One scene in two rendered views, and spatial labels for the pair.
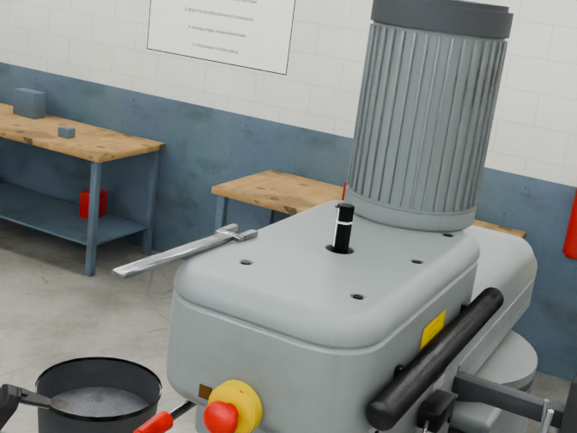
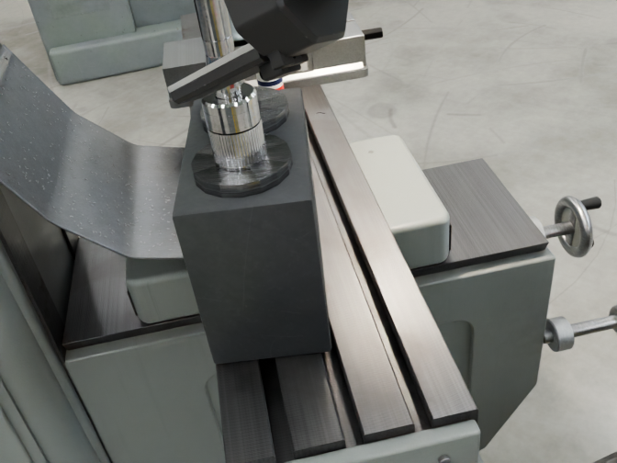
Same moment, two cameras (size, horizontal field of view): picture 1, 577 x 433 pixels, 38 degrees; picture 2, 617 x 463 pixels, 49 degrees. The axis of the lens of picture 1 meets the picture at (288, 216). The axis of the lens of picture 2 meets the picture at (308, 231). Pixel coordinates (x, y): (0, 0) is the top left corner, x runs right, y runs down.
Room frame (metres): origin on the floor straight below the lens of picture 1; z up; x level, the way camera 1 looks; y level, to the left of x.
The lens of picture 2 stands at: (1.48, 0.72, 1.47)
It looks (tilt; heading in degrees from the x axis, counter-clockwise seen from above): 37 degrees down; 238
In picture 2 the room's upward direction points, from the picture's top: 8 degrees counter-clockwise
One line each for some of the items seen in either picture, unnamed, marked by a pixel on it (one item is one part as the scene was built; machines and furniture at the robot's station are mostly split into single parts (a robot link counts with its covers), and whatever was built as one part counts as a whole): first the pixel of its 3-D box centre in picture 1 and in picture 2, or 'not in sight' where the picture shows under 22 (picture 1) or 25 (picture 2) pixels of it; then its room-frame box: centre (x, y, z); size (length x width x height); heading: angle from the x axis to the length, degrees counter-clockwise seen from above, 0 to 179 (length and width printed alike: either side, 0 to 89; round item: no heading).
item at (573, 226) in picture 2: not in sight; (555, 231); (0.58, 0.15, 0.66); 0.16 x 0.12 x 0.12; 154
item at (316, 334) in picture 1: (336, 302); not in sight; (1.04, -0.08, 1.81); 0.47 x 0.26 x 0.16; 154
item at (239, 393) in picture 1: (234, 408); not in sight; (0.82, 0.03, 1.76); 0.06 x 0.02 x 0.06; 64
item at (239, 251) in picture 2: not in sight; (258, 214); (1.21, 0.21, 1.06); 0.22 x 0.12 x 0.20; 56
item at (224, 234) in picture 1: (188, 249); not in sight; (0.94, 0.11, 1.89); 0.24 x 0.04 x 0.01; 151
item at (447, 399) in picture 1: (427, 420); not in sight; (1.03, -0.22, 1.66); 0.12 x 0.04 x 0.04; 154
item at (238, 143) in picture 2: not in sight; (235, 130); (1.24, 0.25, 1.19); 0.05 x 0.05 x 0.05
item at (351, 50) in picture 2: not in sight; (262, 46); (0.90, -0.27, 1.02); 0.35 x 0.15 x 0.11; 152
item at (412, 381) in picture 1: (443, 345); not in sight; (0.99, -0.22, 1.79); 0.45 x 0.04 x 0.04; 154
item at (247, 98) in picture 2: not in sight; (229, 97); (1.24, 0.25, 1.22); 0.05 x 0.05 x 0.01
